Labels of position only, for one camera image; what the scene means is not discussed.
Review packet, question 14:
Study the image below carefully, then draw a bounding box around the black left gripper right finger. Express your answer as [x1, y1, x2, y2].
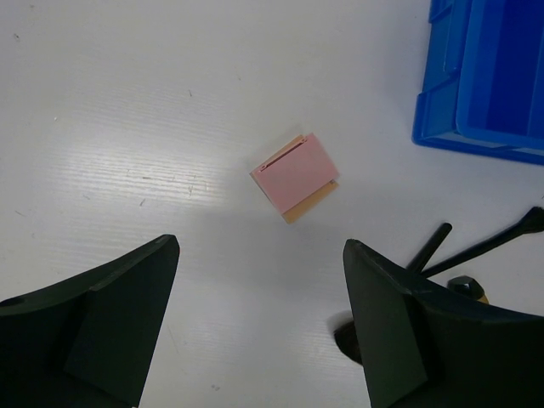
[343, 239, 543, 407]

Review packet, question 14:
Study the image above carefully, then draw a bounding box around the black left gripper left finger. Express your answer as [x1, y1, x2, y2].
[1, 235, 179, 407]

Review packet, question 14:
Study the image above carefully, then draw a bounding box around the slim black makeup brush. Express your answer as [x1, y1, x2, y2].
[421, 207, 543, 278]

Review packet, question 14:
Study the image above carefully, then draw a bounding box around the blue plastic organizer bin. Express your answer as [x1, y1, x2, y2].
[412, 0, 543, 165]

